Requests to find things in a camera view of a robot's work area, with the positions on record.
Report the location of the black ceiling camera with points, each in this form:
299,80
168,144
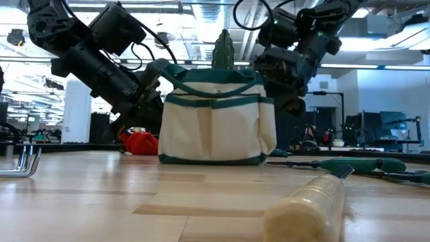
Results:
162,41
15,37

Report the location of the white pillar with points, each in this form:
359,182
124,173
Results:
75,117

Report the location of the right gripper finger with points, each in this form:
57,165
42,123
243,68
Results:
290,102

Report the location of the silver ceiling duct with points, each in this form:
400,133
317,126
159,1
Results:
210,20

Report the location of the black cabinet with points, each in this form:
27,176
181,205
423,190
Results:
97,129

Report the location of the long ceiling light strip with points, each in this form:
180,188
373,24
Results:
349,66

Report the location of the black gantry frame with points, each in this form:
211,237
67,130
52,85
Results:
319,93

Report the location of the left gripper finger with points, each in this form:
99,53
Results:
154,77

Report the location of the cream and green gardening bag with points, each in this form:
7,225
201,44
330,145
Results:
215,131

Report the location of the white bowl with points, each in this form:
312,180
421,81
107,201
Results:
338,143

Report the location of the distant robot workstation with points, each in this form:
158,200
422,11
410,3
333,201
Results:
393,124

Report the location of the green cactus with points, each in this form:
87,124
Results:
223,50

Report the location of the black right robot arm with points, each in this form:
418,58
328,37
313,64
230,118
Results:
315,47

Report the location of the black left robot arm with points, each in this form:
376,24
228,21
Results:
90,70

